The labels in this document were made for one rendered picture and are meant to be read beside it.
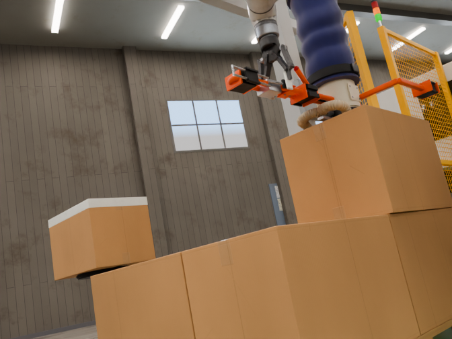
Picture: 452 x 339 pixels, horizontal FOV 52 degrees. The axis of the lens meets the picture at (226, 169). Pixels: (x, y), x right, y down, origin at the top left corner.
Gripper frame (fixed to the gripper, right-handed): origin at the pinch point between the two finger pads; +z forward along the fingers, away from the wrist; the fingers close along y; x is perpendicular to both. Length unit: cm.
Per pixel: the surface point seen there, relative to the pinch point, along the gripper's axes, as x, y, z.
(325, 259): 26, -22, 64
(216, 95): -637, 657, -365
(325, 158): -16.6, -1.6, 27.4
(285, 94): -3.9, 0.7, 1.7
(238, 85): 22.4, -0.1, 2.3
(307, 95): -12.9, -2.9, 2.3
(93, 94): -354, 749, -367
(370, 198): -17, -16, 46
